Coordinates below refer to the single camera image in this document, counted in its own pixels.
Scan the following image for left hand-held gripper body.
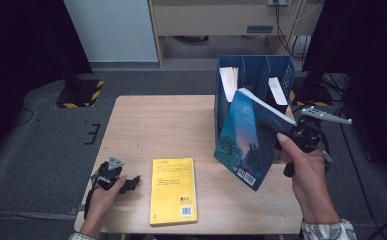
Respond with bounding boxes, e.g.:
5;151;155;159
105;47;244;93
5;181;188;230
90;155;126;192

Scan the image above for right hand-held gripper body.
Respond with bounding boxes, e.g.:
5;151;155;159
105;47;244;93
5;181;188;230
282;105;353;178

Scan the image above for dark illustrated book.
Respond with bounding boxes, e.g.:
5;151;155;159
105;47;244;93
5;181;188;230
213;87;297;192

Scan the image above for yellow book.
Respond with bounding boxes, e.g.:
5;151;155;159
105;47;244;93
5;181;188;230
149;157;199;228

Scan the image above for black book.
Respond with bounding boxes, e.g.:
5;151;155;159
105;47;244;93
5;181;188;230
264;76;290;114

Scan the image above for bright blue book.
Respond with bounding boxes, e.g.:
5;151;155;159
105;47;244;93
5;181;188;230
218;66;241;134

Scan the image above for blue file rack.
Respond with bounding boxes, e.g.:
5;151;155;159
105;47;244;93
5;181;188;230
214;54;296;162

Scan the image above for person's left hand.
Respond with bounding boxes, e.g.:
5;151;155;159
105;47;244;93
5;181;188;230
79;175;128;231

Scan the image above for person's right hand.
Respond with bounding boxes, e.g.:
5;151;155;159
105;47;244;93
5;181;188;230
275;132;343;224

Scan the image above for black stand with striped base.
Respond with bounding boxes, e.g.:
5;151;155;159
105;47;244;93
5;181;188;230
55;74;105;109
289;71;334;108

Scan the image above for grey tape piece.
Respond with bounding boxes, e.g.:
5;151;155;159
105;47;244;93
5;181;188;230
69;205;86;216

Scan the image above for black curtain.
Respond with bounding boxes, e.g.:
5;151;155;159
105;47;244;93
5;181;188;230
0;0;94;168
302;0;387;188

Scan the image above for beige wooden desk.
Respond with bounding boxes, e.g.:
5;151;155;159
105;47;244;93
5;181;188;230
147;0;327;70

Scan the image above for white panel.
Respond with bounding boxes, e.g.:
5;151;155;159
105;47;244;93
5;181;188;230
62;0;159;63

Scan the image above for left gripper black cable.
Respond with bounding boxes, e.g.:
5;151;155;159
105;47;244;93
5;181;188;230
83;176;101;220

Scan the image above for long black floor cable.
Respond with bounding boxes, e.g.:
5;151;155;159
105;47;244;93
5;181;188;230
338;106;382;234

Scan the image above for thin black floor cable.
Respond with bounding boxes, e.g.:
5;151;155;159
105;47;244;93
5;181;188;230
12;108;35;127

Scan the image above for black hanging cables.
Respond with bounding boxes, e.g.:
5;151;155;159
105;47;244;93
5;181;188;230
273;0;312;62

